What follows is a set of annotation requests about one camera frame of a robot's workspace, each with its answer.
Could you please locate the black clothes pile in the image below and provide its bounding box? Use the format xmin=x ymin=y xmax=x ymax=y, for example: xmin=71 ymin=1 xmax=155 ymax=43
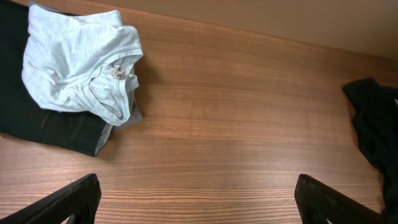
xmin=343 ymin=78 xmax=397 ymax=223

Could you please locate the folded black garment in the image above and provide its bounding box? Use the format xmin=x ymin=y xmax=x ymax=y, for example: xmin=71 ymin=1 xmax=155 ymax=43
xmin=1 ymin=1 xmax=113 ymax=157

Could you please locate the light blue t-shirt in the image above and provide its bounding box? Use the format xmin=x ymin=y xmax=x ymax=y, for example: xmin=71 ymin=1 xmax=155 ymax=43
xmin=22 ymin=4 xmax=144 ymax=126

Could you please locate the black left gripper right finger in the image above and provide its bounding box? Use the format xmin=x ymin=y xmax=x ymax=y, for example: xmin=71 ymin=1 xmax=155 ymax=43
xmin=294 ymin=174 xmax=387 ymax=224

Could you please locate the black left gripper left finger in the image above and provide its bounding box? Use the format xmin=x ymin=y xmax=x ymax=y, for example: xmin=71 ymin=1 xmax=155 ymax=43
xmin=1 ymin=174 xmax=101 ymax=224

